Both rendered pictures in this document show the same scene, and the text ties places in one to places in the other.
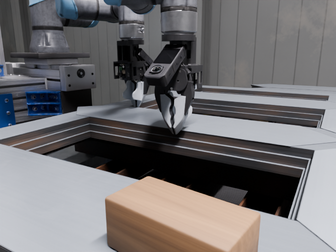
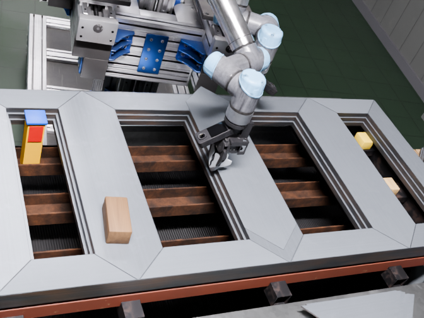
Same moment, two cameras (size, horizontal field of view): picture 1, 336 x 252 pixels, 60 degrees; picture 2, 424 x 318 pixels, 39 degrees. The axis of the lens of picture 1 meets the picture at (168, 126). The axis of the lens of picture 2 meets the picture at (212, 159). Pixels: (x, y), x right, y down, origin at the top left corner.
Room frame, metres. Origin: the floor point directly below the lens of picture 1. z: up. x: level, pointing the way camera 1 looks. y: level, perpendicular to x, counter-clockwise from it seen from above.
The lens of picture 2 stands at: (-0.65, -0.61, 2.06)
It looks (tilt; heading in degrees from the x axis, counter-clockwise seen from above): 39 degrees down; 25
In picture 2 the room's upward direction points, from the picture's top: 22 degrees clockwise
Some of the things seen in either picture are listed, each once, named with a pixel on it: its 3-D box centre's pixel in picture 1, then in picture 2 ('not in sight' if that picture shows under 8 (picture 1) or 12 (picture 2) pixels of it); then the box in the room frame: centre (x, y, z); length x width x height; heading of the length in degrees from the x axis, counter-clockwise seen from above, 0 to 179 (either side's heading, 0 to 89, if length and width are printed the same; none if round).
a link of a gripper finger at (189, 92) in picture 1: (183, 93); (221, 153); (0.61, -0.03, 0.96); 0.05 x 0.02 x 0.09; 60
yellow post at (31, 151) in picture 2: not in sight; (32, 143); (0.30, 0.43, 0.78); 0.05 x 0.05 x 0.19; 60
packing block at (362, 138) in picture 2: not in sight; (363, 141); (1.39, -0.23, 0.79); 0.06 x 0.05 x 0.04; 60
